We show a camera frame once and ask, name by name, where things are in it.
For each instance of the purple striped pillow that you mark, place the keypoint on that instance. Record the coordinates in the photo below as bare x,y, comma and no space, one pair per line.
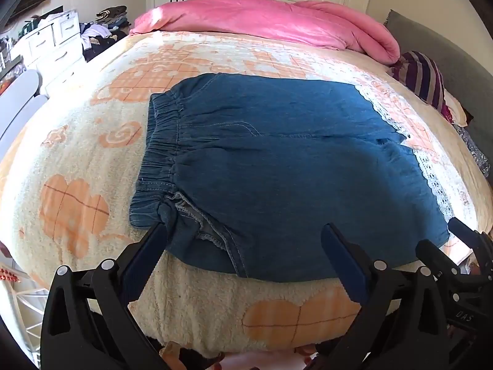
420,73

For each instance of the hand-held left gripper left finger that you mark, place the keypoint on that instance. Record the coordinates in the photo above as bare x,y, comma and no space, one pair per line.
148,254

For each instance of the grey padded headboard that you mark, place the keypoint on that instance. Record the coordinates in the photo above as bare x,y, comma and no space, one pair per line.
443,42

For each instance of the pile of clothes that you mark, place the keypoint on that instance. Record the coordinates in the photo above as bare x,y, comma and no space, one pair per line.
104,31

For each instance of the dark floral pillow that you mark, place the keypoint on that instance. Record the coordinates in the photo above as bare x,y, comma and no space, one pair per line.
475,150

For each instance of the cream orange printed blanket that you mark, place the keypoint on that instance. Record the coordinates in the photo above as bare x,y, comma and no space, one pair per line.
77,154

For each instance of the pale grey chair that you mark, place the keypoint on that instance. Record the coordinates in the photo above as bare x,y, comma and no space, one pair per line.
19,96

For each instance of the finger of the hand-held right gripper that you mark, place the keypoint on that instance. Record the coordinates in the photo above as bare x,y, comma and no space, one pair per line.
435,256
464,232

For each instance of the white drawer cabinet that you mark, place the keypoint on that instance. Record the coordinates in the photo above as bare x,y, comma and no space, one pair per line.
54,46

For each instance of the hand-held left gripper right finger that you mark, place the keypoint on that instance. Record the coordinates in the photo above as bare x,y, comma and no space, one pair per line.
344,266

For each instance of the pink duvet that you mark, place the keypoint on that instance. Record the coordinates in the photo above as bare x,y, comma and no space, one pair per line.
250,19

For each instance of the cream pillow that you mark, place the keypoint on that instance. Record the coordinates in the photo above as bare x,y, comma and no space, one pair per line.
456,110

